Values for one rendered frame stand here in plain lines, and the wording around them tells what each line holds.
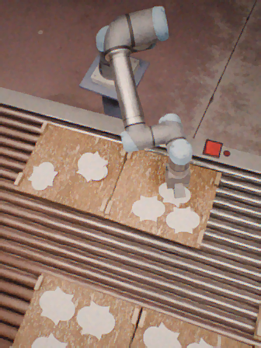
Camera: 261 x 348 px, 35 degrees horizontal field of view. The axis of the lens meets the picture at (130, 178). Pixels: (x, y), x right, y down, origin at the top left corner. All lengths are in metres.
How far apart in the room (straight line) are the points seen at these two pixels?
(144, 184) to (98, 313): 0.55
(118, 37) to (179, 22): 2.09
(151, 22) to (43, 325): 1.17
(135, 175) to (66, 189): 0.30
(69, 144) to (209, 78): 1.63
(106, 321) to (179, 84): 2.04
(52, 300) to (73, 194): 0.44
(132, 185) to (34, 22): 2.24
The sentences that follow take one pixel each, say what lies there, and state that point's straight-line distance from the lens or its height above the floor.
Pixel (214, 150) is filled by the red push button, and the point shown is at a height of 0.93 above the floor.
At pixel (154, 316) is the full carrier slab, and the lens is 1.64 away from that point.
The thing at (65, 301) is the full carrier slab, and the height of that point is 0.95.
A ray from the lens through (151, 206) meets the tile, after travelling 1.72.
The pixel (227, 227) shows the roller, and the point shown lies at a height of 0.92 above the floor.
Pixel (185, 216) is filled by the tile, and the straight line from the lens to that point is 1.71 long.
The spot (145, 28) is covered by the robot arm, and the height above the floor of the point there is 1.45.
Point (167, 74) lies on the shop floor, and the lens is 3.24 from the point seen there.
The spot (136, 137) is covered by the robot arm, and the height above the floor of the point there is 1.32.
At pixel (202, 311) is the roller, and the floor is 0.92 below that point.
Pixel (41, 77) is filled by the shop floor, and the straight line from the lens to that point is 3.34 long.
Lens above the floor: 2.56
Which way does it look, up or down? 66 degrees down
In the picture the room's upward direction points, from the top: 6 degrees counter-clockwise
